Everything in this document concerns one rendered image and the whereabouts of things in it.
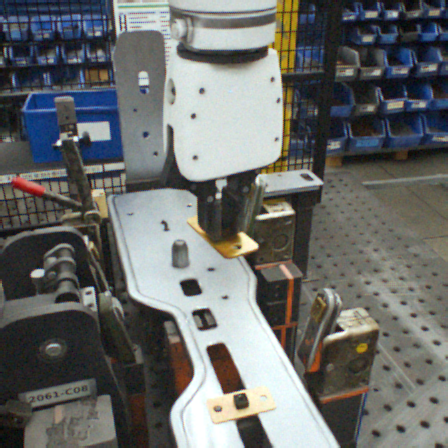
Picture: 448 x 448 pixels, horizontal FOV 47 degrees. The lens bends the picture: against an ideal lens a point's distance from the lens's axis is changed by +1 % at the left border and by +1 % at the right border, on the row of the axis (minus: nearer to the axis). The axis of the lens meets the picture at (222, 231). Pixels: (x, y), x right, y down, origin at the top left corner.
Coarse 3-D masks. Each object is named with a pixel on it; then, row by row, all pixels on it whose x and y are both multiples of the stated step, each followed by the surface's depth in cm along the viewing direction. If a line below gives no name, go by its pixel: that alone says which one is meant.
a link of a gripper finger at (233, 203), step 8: (256, 168) 48; (232, 176) 49; (256, 176) 49; (232, 184) 49; (224, 192) 49; (232, 192) 48; (224, 200) 50; (232, 200) 48; (240, 200) 48; (224, 208) 50; (232, 208) 49; (240, 208) 48; (224, 216) 51; (232, 216) 49; (240, 216) 49; (232, 224) 50; (240, 224) 49; (240, 232) 50
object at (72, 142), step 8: (64, 136) 88; (72, 136) 89; (88, 136) 88; (56, 144) 88; (64, 144) 87; (72, 144) 87; (88, 144) 88; (64, 152) 87; (72, 152) 88; (72, 160) 88; (80, 160) 89; (72, 168) 89; (80, 168) 89; (72, 176) 90; (80, 176) 90; (80, 184) 91; (88, 184) 91; (80, 192) 92; (88, 192) 92; (88, 200) 93; (88, 208) 94; (96, 208) 95
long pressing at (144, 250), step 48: (144, 192) 118; (144, 240) 99; (192, 240) 99; (144, 288) 85; (240, 288) 85; (192, 336) 75; (240, 336) 75; (192, 384) 67; (288, 384) 67; (192, 432) 61; (288, 432) 61
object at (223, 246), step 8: (192, 224) 52; (224, 224) 50; (200, 232) 50; (224, 232) 50; (232, 232) 50; (208, 240) 49; (216, 240) 49; (224, 240) 49; (232, 240) 49; (240, 240) 49; (248, 240) 49; (216, 248) 48; (224, 248) 48; (232, 248) 48; (240, 248) 48; (248, 248) 48; (256, 248) 48; (224, 256) 47; (232, 256) 47
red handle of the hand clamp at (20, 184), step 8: (16, 176) 89; (16, 184) 88; (24, 184) 89; (32, 184) 90; (32, 192) 90; (40, 192) 90; (48, 192) 91; (56, 200) 92; (64, 200) 93; (72, 200) 94; (72, 208) 94; (80, 208) 94
